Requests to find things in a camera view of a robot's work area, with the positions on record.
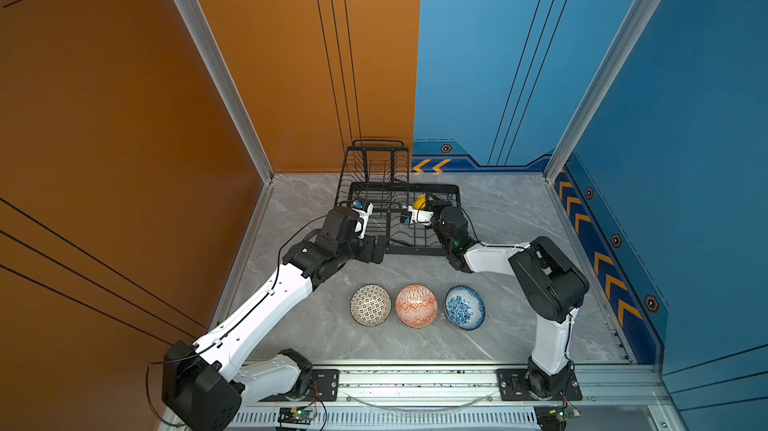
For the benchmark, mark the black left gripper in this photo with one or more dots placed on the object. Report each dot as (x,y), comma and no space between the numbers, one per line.
(368,255)

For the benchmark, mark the yellow bowl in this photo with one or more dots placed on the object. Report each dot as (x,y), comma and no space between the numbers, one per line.
(420,202)

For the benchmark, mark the black white patterned bowl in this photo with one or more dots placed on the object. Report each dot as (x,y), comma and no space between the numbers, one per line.
(370,305)

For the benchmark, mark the orange white patterned bowl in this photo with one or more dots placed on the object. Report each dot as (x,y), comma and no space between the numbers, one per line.
(416,306)

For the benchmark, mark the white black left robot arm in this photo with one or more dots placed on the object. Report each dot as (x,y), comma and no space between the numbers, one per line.
(207,382)

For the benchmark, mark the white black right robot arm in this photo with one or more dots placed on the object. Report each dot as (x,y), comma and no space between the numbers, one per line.
(553,285)

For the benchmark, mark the blue white floral bowl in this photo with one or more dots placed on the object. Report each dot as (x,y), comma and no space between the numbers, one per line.
(464,308)

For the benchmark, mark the left green circuit board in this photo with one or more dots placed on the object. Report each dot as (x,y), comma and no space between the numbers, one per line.
(296,416)

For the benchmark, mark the green circuit board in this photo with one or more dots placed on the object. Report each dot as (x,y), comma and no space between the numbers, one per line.
(555,419)
(296,416)

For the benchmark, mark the right green circuit board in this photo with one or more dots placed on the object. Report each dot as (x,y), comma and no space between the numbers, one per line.
(555,419)

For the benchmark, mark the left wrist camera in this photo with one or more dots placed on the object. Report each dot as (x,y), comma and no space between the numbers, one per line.
(364,208)

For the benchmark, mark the black wire dish rack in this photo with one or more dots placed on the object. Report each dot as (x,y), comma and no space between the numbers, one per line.
(379,170)

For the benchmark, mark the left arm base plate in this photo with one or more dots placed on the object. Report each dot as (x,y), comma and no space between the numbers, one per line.
(323,383)

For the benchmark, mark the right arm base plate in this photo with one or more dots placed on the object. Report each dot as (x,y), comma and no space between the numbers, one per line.
(516,384)

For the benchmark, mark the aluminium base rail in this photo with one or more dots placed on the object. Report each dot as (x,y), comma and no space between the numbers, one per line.
(465,396)

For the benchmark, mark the aluminium corner post left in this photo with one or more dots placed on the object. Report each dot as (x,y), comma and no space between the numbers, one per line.
(205,42)

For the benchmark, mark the aluminium corner post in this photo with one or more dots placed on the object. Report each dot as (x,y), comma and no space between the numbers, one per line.
(205,42)
(632,27)

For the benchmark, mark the aluminium corner post right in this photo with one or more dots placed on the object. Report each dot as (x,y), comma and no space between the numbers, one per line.
(632,27)

